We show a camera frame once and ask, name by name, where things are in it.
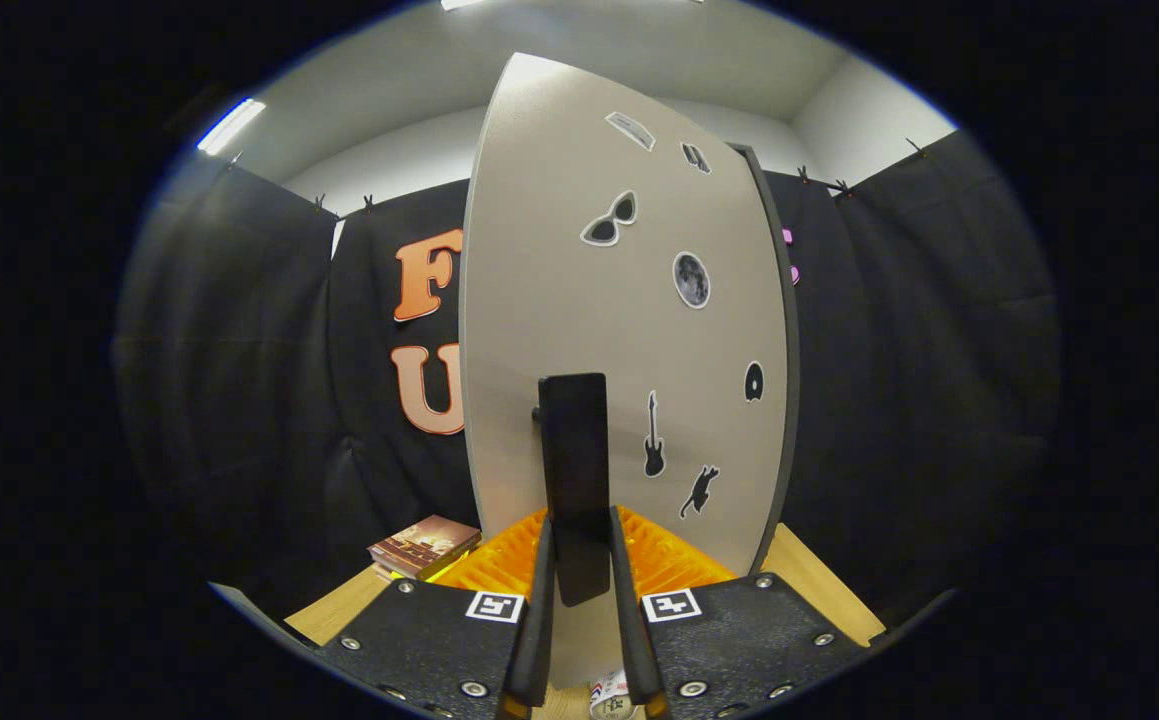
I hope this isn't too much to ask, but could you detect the black backdrop cloth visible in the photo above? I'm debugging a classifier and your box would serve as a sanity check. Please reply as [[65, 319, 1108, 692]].
[[109, 130, 1065, 621]]

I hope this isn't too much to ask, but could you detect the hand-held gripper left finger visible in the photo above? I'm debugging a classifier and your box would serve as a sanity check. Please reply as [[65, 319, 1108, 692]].
[[314, 508, 558, 720]]

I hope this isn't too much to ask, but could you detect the small ceiling light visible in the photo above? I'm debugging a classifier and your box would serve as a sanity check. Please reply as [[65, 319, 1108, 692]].
[[197, 97, 267, 156]]

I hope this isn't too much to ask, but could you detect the white canvas shoe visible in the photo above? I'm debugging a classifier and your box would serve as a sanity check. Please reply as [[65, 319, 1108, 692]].
[[589, 670, 638, 720]]

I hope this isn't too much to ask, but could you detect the beige shoe cabinet door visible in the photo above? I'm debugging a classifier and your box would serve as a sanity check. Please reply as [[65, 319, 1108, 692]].
[[459, 52, 790, 691]]

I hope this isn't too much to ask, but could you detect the dark grey shoe cabinet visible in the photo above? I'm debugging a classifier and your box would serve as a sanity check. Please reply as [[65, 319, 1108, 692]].
[[729, 143, 802, 576]]

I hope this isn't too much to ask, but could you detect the row of black cloth clips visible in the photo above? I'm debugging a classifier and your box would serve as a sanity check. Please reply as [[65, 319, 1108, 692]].
[[229, 138, 925, 213]]

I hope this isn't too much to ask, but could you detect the brown book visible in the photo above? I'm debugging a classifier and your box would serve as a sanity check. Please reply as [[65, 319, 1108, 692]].
[[367, 515, 483, 581]]

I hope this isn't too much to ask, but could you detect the black door handle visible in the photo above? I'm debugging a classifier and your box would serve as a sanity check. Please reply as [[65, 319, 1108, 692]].
[[536, 373, 612, 608]]

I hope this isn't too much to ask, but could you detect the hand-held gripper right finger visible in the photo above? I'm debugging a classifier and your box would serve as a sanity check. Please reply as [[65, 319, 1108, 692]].
[[607, 505, 865, 720]]

